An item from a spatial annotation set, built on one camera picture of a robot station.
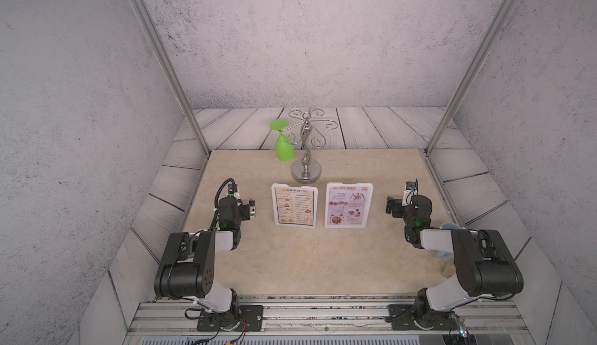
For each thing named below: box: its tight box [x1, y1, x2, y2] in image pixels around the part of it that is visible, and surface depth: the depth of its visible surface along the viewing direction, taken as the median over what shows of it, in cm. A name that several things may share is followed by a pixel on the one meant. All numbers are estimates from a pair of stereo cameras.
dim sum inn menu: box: [271, 183, 319, 229], surface depth 88 cm
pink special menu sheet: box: [324, 182, 374, 229], surface depth 88 cm
